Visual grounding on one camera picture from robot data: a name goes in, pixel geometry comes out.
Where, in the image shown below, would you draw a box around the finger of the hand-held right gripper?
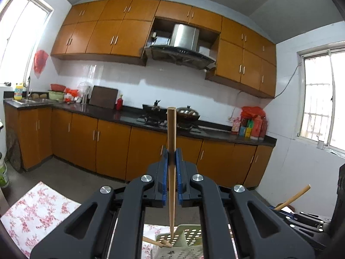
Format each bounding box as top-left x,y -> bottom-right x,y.
270,206 -> 332,228
284,220 -> 328,251

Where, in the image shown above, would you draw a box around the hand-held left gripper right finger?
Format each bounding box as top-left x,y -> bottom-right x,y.
174,147 -> 316,259

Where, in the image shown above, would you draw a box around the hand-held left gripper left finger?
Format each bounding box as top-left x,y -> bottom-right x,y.
30,146 -> 170,259

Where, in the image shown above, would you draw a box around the wooden chopstick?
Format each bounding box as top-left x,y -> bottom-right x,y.
142,236 -> 173,249
274,185 -> 311,211
166,107 -> 177,236

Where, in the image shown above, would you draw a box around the green perforated utensil holder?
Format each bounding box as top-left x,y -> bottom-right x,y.
151,224 -> 204,259

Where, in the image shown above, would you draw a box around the black gas stove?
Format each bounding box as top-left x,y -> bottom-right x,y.
136,115 -> 201,133

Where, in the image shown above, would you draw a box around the lidded wok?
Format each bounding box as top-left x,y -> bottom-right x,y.
176,105 -> 201,122

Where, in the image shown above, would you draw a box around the black wok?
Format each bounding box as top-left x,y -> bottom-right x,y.
142,100 -> 168,116

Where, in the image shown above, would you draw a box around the black kitchen countertop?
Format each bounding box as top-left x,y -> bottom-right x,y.
3,98 -> 278,147

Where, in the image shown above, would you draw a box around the wooden base cabinets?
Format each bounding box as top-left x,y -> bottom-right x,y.
4,104 -> 274,189

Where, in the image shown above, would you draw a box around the large red sauce bottle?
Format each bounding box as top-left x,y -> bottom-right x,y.
253,115 -> 263,140

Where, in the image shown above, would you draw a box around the barred window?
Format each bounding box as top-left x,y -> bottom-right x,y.
296,47 -> 345,158

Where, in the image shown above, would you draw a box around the red bag over condiments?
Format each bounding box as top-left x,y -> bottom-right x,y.
241,106 -> 266,119

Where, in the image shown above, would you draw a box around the dark wooden cutting board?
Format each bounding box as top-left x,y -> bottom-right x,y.
89,85 -> 119,110

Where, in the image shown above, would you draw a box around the white plastic bag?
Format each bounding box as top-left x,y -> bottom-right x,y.
78,81 -> 91,98

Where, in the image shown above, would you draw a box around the crumpled red bag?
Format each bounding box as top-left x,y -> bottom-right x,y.
64,88 -> 80,101

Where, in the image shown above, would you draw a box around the floral pink tablecloth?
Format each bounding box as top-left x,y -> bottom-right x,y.
0,181 -> 238,259

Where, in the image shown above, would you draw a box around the steel range hood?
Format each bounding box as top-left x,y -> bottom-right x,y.
144,24 -> 217,71

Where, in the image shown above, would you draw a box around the brown sack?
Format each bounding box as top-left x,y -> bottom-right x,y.
5,129 -> 23,172

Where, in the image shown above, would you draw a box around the steel sink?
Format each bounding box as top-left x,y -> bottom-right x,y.
12,98 -> 54,105

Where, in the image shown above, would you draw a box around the yellow detergent bottle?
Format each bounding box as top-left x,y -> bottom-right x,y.
13,82 -> 23,100

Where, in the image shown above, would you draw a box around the window beside sink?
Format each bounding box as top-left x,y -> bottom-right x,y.
0,0 -> 54,84

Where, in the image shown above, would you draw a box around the wall power cable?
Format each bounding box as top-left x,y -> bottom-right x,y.
229,63 -> 302,120

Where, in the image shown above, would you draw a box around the wooden wall cabinets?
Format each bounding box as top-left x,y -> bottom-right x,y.
51,0 -> 277,99

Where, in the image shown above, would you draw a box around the red plastic bag on wall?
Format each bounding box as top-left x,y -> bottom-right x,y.
34,50 -> 49,74

